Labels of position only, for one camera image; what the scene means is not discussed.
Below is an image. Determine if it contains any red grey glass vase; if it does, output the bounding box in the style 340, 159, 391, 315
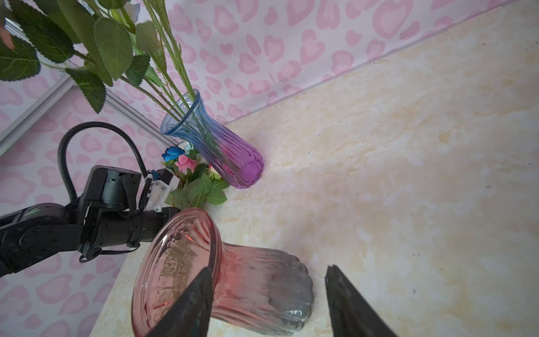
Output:
131, 208, 314, 336

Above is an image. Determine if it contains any purple blue glass vase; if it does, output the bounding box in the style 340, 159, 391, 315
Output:
160, 90, 264, 189

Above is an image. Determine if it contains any aluminium diagonal frame bar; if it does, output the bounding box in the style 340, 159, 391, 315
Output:
1, 74, 76, 156

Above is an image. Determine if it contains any blue flower stem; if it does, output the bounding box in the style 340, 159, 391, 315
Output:
161, 146, 185, 161

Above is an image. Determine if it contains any flower bunch on table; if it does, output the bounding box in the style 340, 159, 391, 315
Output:
163, 143, 230, 210

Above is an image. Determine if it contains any pale blue white rose stem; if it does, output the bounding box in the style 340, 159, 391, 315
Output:
109, 1, 196, 120

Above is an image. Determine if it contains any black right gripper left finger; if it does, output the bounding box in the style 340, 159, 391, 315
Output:
146, 267, 213, 337

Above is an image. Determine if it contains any pink double rose stem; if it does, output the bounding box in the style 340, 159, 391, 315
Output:
1, 1, 173, 117

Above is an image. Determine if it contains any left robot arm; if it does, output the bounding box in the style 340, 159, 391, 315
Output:
1, 165, 179, 276

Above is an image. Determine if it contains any left black cable conduit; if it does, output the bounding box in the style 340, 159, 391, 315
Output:
57, 121, 149, 203

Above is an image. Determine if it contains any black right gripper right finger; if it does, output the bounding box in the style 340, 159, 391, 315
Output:
325, 265, 397, 337

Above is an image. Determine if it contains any aluminium frame post left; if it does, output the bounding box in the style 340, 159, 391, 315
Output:
5, 18, 178, 146

